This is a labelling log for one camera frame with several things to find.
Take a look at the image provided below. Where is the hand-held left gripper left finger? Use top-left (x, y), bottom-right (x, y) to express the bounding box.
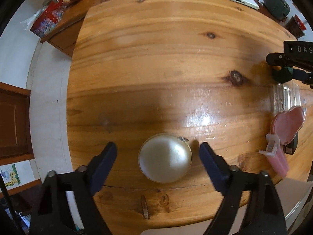
top-left (29, 142), bottom-right (117, 235)

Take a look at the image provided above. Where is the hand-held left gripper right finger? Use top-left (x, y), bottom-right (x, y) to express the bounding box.
top-left (199, 142), bottom-right (287, 235)

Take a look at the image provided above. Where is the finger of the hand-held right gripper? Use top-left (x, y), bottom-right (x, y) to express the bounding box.
top-left (266, 52), bottom-right (313, 70)
top-left (292, 69), bottom-right (313, 87)

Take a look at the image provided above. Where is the round pearl compact case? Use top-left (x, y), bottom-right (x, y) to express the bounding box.
top-left (138, 133), bottom-right (193, 183)

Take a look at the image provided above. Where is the white plastic tray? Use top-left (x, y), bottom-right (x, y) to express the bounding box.
top-left (275, 177), bottom-right (313, 228)

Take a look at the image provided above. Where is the dark jar with red lid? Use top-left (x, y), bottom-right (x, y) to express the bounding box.
top-left (285, 15), bottom-right (307, 38)

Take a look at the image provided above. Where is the clear plastic box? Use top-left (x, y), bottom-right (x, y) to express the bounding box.
top-left (270, 82), bottom-right (307, 114)

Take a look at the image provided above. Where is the dark green appliance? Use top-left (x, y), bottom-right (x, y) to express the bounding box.
top-left (265, 0), bottom-right (291, 21)

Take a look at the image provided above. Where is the pink tube with white cap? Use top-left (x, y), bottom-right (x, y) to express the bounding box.
top-left (259, 133), bottom-right (289, 177)

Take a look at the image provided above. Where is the black charger plug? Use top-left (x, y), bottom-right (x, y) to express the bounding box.
top-left (285, 133), bottom-right (299, 155)

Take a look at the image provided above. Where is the brown wooden door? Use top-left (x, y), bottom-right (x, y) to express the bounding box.
top-left (0, 82), bottom-right (33, 165)

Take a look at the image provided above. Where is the cartoon wall sticker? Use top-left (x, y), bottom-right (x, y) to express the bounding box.
top-left (0, 164), bottom-right (21, 190)

